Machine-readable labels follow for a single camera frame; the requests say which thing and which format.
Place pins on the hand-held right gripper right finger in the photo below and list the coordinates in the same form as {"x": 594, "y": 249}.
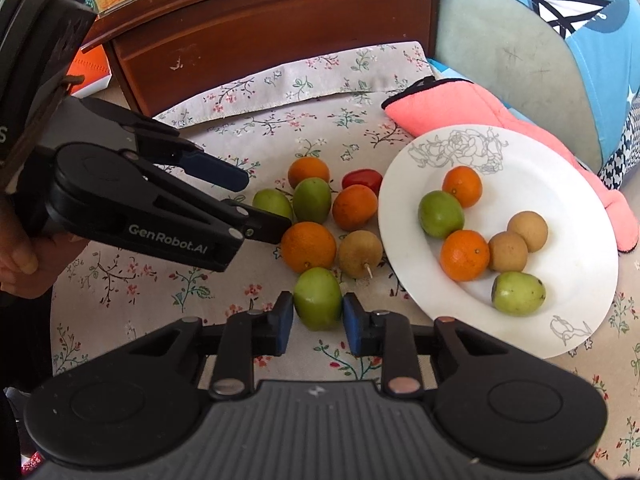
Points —
{"x": 353, "y": 327}

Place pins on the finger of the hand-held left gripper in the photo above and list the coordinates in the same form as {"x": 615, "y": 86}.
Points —
{"x": 215, "y": 170}
{"x": 265, "y": 227}

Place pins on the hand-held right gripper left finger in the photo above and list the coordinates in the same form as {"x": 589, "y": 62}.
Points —
{"x": 283, "y": 322}

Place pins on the green jujube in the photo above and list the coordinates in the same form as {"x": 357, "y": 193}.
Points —
{"x": 317, "y": 297}
{"x": 441, "y": 213}
{"x": 270, "y": 202}
{"x": 517, "y": 293}
{"x": 311, "y": 200}

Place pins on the orange mandarin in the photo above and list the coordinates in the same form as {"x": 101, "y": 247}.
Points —
{"x": 465, "y": 255}
{"x": 462, "y": 186}
{"x": 308, "y": 172}
{"x": 308, "y": 246}
{"x": 354, "y": 206}

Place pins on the brown longan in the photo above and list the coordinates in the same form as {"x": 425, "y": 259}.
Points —
{"x": 527, "y": 231}
{"x": 507, "y": 252}
{"x": 360, "y": 254}

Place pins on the white plate with flower print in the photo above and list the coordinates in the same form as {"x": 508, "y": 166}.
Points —
{"x": 565, "y": 270}

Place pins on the person's left hand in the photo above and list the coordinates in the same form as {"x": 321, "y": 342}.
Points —
{"x": 30, "y": 260}

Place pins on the floral cloth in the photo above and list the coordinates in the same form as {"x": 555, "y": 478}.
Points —
{"x": 150, "y": 270}

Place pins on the red cherry tomato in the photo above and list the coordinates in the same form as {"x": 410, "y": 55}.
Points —
{"x": 361, "y": 180}

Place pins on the orange cardboard box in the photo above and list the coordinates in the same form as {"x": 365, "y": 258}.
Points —
{"x": 92, "y": 67}

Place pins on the brown wooden headboard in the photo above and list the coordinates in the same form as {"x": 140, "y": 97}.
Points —
{"x": 275, "y": 35}

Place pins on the dark clothing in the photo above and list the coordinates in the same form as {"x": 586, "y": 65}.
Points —
{"x": 20, "y": 335}

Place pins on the pink fleece cloth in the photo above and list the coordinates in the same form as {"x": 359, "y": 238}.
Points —
{"x": 450, "y": 105}

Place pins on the grey-green cushion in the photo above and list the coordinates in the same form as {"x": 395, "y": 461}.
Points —
{"x": 500, "y": 45}

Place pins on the houndstooth cloth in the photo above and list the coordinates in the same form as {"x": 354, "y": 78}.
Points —
{"x": 620, "y": 160}

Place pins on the blue printed shirt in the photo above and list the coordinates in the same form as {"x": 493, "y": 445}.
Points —
{"x": 600, "y": 70}

